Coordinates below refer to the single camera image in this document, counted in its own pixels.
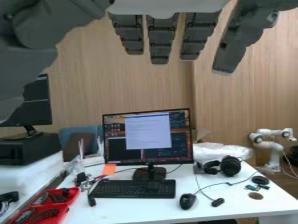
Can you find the black mouse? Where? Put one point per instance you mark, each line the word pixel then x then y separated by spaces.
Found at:
pixel 188 201

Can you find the red tray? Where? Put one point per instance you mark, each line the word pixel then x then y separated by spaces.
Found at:
pixel 55 196
pixel 35 215

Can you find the small black object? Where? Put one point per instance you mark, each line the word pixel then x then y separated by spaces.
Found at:
pixel 92 200

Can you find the black bag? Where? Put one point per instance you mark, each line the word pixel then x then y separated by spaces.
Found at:
pixel 27 150

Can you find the clear plastic bag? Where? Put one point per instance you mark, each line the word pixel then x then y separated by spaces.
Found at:
pixel 213 151

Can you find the black headphones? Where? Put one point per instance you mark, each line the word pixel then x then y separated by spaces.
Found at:
pixel 230 165
pixel 8 196

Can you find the blue grey chair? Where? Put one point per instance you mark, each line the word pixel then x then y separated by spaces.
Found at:
pixel 77 129

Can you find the black keyboard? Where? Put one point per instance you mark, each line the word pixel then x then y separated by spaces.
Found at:
pixel 133 189

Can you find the white foam box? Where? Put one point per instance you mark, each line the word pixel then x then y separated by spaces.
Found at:
pixel 27 178

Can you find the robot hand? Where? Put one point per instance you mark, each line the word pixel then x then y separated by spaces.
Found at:
pixel 31 30

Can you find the orange sticky note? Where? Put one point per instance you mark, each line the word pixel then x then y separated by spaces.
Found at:
pixel 109 169

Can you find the black computer screen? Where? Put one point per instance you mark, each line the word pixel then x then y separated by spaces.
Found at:
pixel 33 106

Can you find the small white jointed device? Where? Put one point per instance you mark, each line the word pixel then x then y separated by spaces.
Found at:
pixel 272 146

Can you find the white desk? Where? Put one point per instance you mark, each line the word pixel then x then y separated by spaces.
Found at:
pixel 133 211

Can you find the lit computer screen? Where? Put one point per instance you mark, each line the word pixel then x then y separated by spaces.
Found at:
pixel 146 133

